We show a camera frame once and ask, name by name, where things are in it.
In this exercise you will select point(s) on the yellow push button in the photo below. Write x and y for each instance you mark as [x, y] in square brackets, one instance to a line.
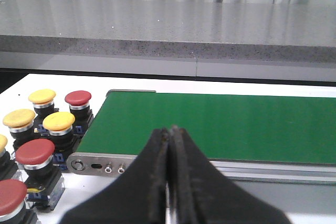
[43, 102]
[59, 126]
[21, 126]

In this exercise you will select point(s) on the yellow push button edge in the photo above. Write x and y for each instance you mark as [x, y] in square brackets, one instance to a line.
[8, 167]

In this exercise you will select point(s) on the red push button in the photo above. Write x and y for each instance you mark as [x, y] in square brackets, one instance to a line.
[45, 183]
[79, 106]
[13, 205]

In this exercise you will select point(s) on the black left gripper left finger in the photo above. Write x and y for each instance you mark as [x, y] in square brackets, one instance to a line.
[136, 196]

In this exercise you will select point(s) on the green conveyor belt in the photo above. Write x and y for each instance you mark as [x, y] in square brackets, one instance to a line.
[246, 137]

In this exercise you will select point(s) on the grey stone counter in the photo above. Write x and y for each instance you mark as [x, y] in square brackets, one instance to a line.
[246, 41]

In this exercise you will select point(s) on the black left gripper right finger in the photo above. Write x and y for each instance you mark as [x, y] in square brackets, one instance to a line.
[204, 195]

